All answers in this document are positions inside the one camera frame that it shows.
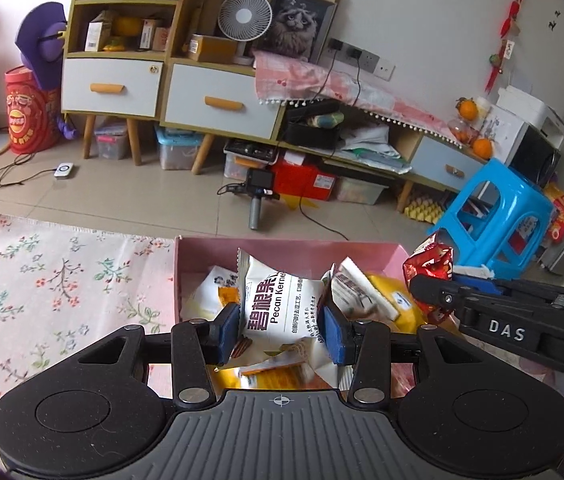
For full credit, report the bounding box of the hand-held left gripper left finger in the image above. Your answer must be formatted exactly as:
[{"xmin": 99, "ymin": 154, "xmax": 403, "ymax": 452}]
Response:
[{"xmin": 78, "ymin": 302, "xmax": 240, "ymax": 409}]

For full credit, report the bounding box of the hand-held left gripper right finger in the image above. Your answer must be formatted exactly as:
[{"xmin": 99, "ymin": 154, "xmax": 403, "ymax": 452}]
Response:
[{"xmin": 323, "ymin": 305, "xmax": 485, "ymax": 406}]

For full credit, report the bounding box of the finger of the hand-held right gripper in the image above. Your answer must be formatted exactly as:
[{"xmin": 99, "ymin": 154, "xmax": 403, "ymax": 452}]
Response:
[
  {"xmin": 454, "ymin": 266, "xmax": 505, "ymax": 293},
  {"xmin": 408, "ymin": 275, "xmax": 468, "ymax": 321}
]

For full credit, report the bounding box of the red foil packet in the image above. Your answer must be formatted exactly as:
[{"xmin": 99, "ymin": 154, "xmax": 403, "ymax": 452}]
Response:
[{"xmin": 402, "ymin": 241, "xmax": 458, "ymax": 323}]

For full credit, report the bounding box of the yellow biscuit packet blue label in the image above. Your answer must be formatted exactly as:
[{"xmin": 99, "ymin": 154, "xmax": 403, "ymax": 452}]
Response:
[{"xmin": 366, "ymin": 272, "xmax": 430, "ymax": 333}]

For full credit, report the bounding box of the white printed packet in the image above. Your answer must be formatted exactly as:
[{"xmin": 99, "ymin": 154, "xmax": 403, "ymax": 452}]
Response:
[{"xmin": 182, "ymin": 266, "xmax": 241, "ymax": 322}]

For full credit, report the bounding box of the white nut packet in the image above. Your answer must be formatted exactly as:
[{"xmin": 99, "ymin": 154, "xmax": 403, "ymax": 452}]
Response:
[
  {"xmin": 322, "ymin": 256, "xmax": 398, "ymax": 322},
  {"xmin": 236, "ymin": 248, "xmax": 335, "ymax": 366}
]

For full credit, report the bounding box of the pink and silver cardboard box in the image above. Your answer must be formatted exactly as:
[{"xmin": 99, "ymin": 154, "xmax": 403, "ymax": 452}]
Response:
[{"xmin": 174, "ymin": 236, "xmax": 420, "ymax": 391}]

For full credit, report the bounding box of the yellow egg tray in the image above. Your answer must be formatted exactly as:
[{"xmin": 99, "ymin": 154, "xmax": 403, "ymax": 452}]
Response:
[{"xmin": 404, "ymin": 194, "xmax": 446, "ymax": 224}]

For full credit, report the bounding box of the blue plastic stool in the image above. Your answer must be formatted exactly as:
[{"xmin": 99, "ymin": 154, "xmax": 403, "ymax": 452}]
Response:
[{"xmin": 427, "ymin": 157, "xmax": 556, "ymax": 281}]

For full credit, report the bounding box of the low wooden tv cabinet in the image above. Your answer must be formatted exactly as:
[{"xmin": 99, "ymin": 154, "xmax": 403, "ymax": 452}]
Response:
[{"xmin": 277, "ymin": 105, "xmax": 490, "ymax": 213}]

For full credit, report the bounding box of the black microwave oven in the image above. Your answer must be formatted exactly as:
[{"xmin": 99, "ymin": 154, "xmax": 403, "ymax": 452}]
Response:
[{"xmin": 509, "ymin": 125, "xmax": 562, "ymax": 192}]

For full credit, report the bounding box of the white printed carton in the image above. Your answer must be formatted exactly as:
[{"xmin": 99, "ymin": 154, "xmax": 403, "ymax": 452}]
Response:
[{"xmin": 482, "ymin": 102, "xmax": 525, "ymax": 161}]

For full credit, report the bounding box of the clear bag of oranges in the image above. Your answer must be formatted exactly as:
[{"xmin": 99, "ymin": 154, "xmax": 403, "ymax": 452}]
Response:
[{"xmin": 448, "ymin": 117, "xmax": 479, "ymax": 143}]

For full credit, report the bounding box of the red flat box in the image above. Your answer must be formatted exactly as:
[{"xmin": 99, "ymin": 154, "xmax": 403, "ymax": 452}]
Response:
[{"xmin": 271, "ymin": 157, "xmax": 339, "ymax": 202}]

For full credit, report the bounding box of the folded white cloth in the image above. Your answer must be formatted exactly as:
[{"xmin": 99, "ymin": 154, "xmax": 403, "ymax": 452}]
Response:
[{"xmin": 339, "ymin": 122, "xmax": 413, "ymax": 175}]

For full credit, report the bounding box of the black tray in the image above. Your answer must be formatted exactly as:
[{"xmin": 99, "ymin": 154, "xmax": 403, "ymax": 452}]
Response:
[{"xmin": 223, "ymin": 138, "xmax": 279, "ymax": 165}]

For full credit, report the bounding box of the clear storage box blue lid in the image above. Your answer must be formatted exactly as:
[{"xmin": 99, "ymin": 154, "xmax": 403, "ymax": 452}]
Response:
[{"xmin": 154, "ymin": 125, "xmax": 209, "ymax": 172}]

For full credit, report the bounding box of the black bag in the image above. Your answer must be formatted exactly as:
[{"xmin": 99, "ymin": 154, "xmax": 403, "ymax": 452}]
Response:
[{"xmin": 284, "ymin": 100, "xmax": 344, "ymax": 151}]

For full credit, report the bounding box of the wooden cabinet white drawer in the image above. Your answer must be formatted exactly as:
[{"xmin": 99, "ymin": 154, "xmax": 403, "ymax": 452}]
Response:
[{"xmin": 159, "ymin": 57, "xmax": 288, "ymax": 176}]

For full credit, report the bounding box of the pink tasselled cloth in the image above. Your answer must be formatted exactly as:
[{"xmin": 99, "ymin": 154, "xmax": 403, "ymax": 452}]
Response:
[{"xmin": 253, "ymin": 50, "xmax": 464, "ymax": 147}]

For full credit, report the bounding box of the tall wooden shelf cabinet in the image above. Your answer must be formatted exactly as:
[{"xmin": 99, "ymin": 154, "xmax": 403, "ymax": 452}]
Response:
[{"xmin": 61, "ymin": 0, "xmax": 193, "ymax": 166}]

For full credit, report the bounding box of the brown cardboard box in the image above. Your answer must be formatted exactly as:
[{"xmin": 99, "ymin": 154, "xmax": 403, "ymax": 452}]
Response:
[{"xmin": 185, "ymin": 34, "xmax": 239, "ymax": 64}]

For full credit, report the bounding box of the red round drum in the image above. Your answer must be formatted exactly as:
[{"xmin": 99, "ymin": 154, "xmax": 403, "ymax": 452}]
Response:
[{"xmin": 3, "ymin": 66, "xmax": 63, "ymax": 155}]

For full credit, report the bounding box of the framed cat picture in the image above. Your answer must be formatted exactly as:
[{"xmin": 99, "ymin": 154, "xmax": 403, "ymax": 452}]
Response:
[{"xmin": 251, "ymin": 0, "xmax": 344, "ymax": 64}]

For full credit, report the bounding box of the white desk fan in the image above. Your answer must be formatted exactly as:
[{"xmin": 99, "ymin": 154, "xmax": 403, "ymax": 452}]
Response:
[{"xmin": 218, "ymin": 0, "xmax": 276, "ymax": 66}]

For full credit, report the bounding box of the yellow bag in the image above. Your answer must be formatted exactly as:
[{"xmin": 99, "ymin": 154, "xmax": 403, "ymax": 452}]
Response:
[{"xmin": 102, "ymin": 16, "xmax": 144, "ymax": 52}]

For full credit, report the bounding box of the small white brown box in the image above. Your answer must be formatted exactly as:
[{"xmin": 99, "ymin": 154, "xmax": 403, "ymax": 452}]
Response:
[{"xmin": 84, "ymin": 10, "xmax": 115, "ymax": 53}]

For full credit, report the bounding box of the purple plush toy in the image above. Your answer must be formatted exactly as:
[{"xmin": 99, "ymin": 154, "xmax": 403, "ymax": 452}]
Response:
[{"xmin": 16, "ymin": 2, "xmax": 69, "ymax": 93}]

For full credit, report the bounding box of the black handheld camera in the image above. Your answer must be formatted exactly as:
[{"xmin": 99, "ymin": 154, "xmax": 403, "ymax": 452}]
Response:
[{"xmin": 246, "ymin": 167, "xmax": 281, "ymax": 232}]

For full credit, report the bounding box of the wall power outlet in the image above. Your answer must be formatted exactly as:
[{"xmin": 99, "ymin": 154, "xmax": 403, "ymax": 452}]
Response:
[{"xmin": 328, "ymin": 37, "xmax": 396, "ymax": 82}]

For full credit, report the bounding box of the red wall ornament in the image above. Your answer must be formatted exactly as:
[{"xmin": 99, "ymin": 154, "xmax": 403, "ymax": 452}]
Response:
[{"xmin": 484, "ymin": 0, "xmax": 535, "ymax": 97}]

